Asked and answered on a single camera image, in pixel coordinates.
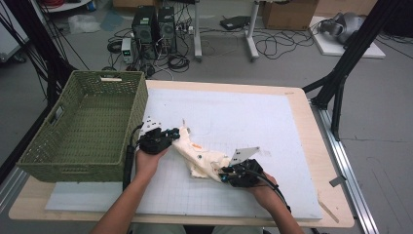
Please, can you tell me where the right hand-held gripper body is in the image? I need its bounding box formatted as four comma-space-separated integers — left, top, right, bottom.
228, 146, 264, 188

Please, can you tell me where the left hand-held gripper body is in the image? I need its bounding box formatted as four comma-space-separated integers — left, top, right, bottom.
137, 116, 173, 155

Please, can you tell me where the cream towel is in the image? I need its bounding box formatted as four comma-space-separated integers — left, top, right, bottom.
171, 126, 232, 183

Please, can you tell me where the green woven basket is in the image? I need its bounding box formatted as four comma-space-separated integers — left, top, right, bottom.
17, 70, 149, 183

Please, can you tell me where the person's left hand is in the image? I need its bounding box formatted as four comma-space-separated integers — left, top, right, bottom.
134, 147, 169, 183

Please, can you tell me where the person's right hand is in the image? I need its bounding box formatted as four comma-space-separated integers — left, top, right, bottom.
249, 174, 286, 213

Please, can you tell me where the white grid mat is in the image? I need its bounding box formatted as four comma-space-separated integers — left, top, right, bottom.
45, 88, 323, 220

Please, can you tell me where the thin wooden stick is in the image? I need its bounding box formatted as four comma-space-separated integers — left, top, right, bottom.
317, 198, 341, 224

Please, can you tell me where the grey tape piece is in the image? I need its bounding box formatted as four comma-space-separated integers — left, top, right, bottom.
328, 175, 348, 188

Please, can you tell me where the small white power supply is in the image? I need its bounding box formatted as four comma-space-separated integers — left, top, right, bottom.
121, 37, 134, 64

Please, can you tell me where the black computer tower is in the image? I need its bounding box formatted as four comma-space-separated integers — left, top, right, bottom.
158, 6, 178, 55
131, 5, 159, 60

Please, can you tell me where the white power strip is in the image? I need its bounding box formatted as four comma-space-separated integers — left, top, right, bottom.
176, 24, 195, 35

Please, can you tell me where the black flat device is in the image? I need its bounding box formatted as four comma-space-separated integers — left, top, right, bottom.
219, 15, 251, 31

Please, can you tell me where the clear plastic bag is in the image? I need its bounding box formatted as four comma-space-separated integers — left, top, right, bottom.
67, 14, 102, 35

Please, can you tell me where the black metal stand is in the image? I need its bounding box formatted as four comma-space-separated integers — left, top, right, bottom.
302, 0, 413, 141
0, 0, 78, 108

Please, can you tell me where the white floor board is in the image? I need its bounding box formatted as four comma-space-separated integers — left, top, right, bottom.
310, 16, 387, 59

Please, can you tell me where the brown cardboard box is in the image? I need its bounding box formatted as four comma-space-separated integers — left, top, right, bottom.
262, 0, 319, 31

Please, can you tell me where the grey headset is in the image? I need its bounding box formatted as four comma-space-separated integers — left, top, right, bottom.
319, 12, 366, 45

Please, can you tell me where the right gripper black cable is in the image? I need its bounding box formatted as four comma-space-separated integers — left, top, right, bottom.
252, 169, 292, 214

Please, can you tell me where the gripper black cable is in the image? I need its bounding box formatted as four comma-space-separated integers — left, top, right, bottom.
252, 169, 292, 214
122, 122, 144, 191

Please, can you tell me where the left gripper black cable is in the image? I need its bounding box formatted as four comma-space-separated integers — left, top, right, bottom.
122, 122, 144, 191

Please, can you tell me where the tangle of black floor cables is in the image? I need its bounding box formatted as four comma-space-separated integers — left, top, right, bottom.
103, 27, 193, 79

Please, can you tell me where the white metal desk frame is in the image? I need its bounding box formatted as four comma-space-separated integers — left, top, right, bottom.
193, 0, 261, 62

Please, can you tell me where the aluminium floor rail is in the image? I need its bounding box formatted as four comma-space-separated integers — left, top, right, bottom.
311, 102, 380, 234

